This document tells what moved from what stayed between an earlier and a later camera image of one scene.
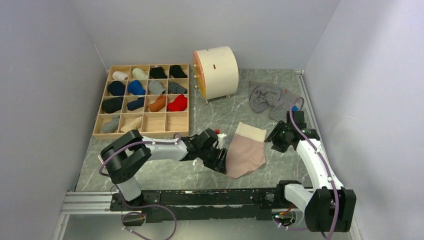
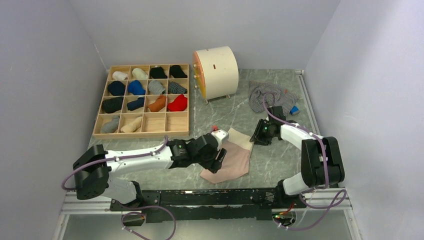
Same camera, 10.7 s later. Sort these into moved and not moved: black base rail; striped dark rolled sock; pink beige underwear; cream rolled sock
Moved: pink beige underwear
Not moved: cream rolled sock; black base rail; striped dark rolled sock
